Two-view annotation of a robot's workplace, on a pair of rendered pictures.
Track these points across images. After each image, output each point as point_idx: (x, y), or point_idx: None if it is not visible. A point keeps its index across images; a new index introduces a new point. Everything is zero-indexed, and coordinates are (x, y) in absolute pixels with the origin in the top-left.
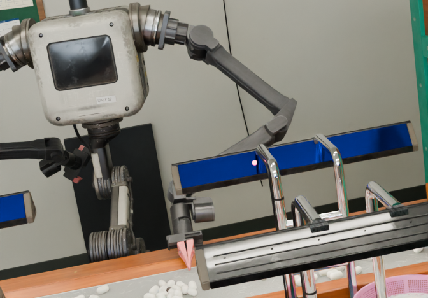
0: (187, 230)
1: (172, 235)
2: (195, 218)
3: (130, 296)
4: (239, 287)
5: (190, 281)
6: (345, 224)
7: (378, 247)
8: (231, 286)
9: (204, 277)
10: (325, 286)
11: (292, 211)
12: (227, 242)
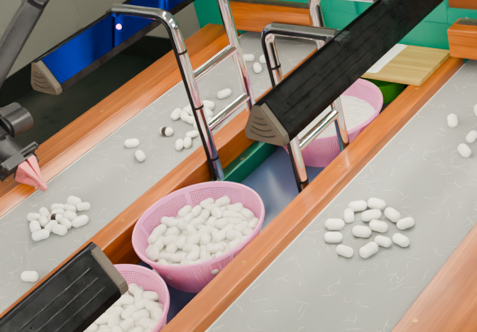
0: (18, 147)
1: (7, 159)
2: (12, 132)
3: (8, 247)
4: (126, 178)
5: (59, 200)
6: (359, 26)
7: (391, 38)
8: (116, 182)
9: (282, 131)
10: (226, 133)
11: (263, 43)
12: (281, 86)
